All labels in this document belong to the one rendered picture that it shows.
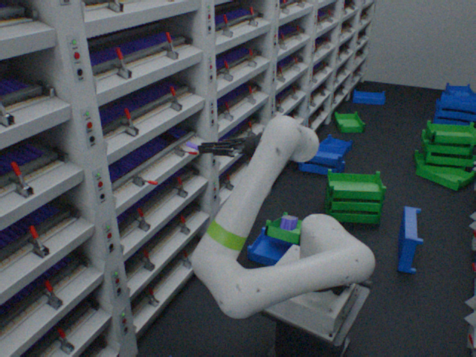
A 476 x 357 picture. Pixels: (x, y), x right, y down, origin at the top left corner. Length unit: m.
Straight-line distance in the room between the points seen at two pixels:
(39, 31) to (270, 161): 0.65
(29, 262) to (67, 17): 0.65
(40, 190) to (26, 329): 0.41
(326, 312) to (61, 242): 0.85
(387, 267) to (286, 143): 1.31
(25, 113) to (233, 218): 0.59
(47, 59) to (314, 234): 0.93
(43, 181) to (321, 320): 0.96
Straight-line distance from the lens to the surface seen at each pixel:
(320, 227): 1.47
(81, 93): 1.29
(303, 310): 1.56
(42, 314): 1.46
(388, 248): 2.51
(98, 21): 1.33
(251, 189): 1.23
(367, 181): 2.76
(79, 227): 1.42
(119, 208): 1.52
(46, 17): 1.24
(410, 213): 2.46
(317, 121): 3.74
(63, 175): 1.31
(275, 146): 1.21
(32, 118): 1.20
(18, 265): 1.33
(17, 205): 1.22
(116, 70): 1.49
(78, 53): 1.27
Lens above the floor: 1.46
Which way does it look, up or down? 29 degrees down
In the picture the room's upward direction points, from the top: straight up
